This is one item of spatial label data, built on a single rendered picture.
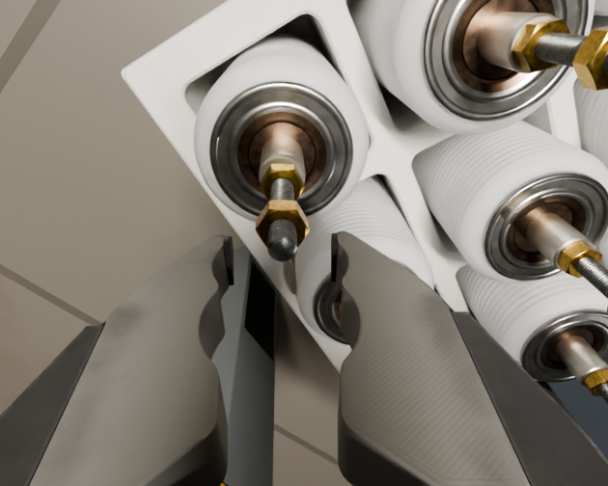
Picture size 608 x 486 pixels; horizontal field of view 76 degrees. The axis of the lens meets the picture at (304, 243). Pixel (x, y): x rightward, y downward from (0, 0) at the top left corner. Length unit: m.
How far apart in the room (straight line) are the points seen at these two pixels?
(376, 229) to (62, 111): 0.38
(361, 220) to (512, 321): 0.14
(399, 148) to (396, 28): 0.10
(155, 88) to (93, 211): 0.30
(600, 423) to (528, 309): 0.43
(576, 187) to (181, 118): 0.25
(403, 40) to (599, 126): 0.18
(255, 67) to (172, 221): 0.35
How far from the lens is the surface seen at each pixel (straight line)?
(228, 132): 0.21
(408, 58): 0.21
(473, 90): 0.22
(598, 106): 0.35
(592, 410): 0.75
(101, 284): 0.63
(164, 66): 0.28
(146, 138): 0.50
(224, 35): 0.28
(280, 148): 0.19
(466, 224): 0.26
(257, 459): 0.36
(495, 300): 0.36
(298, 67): 0.21
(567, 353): 0.35
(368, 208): 0.29
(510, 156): 0.27
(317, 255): 0.26
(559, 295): 0.34
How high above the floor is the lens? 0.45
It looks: 58 degrees down
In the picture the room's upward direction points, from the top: 175 degrees clockwise
